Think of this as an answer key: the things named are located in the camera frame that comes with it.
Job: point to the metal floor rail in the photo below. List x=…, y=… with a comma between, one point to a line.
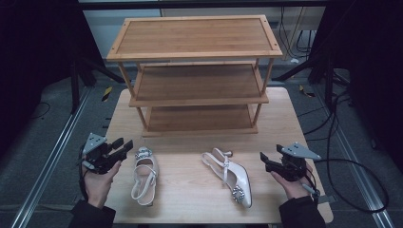
x=50, y=158
x=355, y=164

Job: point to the grey tape piece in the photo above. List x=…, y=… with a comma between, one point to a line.
x=328, y=199

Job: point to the person's right hand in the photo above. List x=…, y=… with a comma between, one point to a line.
x=296, y=188

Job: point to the black metal stand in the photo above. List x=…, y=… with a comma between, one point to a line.
x=328, y=82
x=74, y=88

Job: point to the yellow black floor tape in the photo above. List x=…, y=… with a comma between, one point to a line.
x=107, y=93
x=305, y=91

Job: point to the wooden three-tier shoe rack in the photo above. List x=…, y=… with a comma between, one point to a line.
x=195, y=36

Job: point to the white slingback heeled shoe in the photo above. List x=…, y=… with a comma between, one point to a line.
x=144, y=171
x=237, y=182

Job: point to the person's left hand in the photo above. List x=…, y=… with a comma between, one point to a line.
x=98, y=186

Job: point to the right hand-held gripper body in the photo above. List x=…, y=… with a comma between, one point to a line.
x=293, y=164

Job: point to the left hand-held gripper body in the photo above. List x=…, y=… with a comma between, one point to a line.
x=95, y=158

